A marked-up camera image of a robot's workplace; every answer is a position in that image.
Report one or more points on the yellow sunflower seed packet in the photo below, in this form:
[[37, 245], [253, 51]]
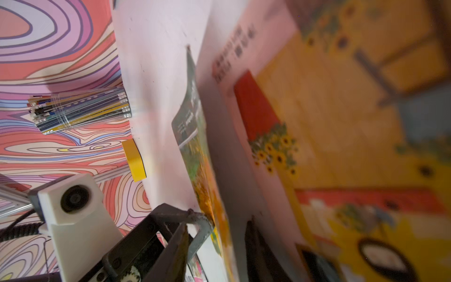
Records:
[[189, 128]]

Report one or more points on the yellow square alarm clock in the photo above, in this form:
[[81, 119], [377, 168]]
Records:
[[134, 160]]

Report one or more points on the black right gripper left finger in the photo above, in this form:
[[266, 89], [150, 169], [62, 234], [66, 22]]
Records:
[[262, 265]]

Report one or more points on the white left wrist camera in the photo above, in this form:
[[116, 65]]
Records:
[[81, 245]]

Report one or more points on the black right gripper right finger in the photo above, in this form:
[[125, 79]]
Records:
[[320, 267]]

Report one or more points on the striped pencil cup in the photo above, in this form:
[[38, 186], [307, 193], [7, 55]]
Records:
[[67, 110]]

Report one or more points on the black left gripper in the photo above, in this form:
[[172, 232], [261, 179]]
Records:
[[158, 249]]

